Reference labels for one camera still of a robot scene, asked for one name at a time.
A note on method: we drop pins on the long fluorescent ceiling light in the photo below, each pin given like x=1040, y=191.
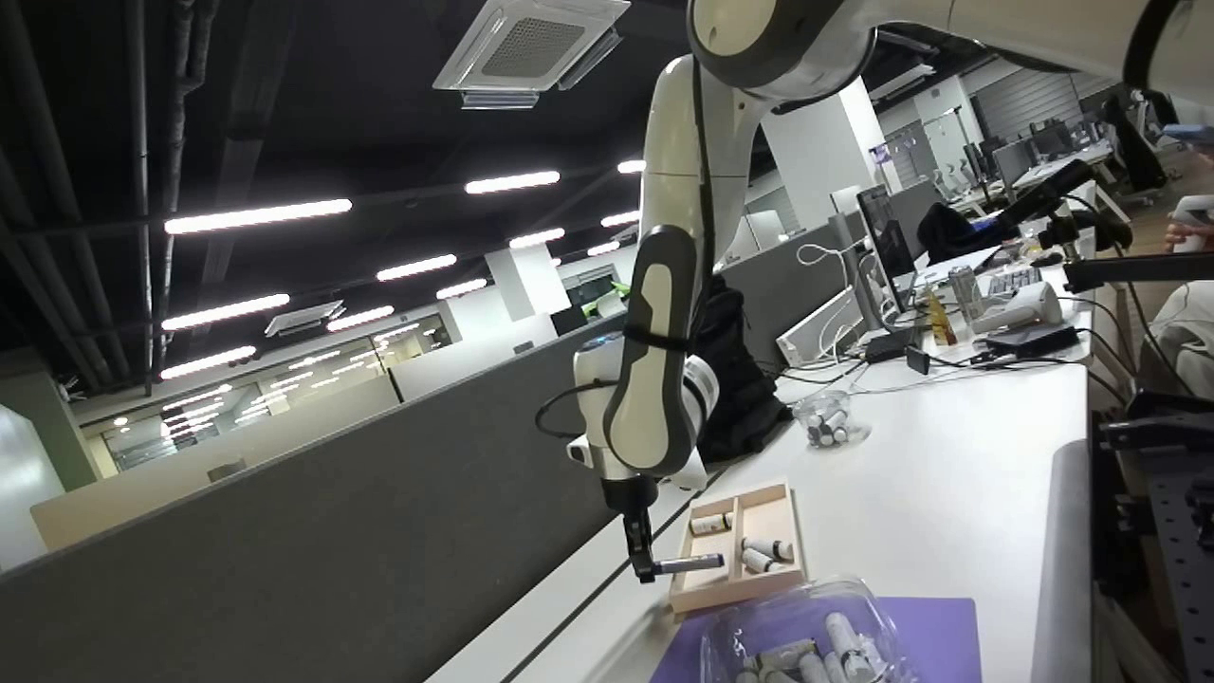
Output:
x=536, y=237
x=211, y=360
x=225, y=313
x=514, y=184
x=261, y=213
x=415, y=268

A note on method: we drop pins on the ceiling air conditioner unit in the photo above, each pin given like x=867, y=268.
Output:
x=528, y=50

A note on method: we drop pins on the clear glass bowl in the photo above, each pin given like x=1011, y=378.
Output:
x=837, y=423

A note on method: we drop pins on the clear plastic container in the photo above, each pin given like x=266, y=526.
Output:
x=811, y=640

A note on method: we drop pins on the white black capped marker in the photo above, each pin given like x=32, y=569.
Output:
x=710, y=519
x=756, y=554
x=785, y=552
x=787, y=659
x=844, y=640

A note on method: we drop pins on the black backpack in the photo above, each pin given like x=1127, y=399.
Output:
x=742, y=379

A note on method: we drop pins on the black camera tripod arm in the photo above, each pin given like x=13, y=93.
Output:
x=1115, y=268

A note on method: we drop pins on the computer monitor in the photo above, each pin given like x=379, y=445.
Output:
x=885, y=250

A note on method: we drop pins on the purple mat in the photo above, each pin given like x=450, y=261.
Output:
x=935, y=640

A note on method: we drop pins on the shallow wooden box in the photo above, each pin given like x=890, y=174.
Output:
x=746, y=573

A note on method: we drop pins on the grey desk partition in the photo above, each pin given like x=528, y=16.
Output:
x=343, y=532

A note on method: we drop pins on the black perforated breadboard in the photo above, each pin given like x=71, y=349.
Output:
x=1183, y=569

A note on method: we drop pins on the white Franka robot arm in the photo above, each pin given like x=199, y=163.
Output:
x=689, y=191

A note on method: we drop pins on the blue capped marker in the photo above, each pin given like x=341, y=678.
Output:
x=692, y=564

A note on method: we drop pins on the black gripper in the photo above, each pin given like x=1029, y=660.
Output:
x=633, y=499

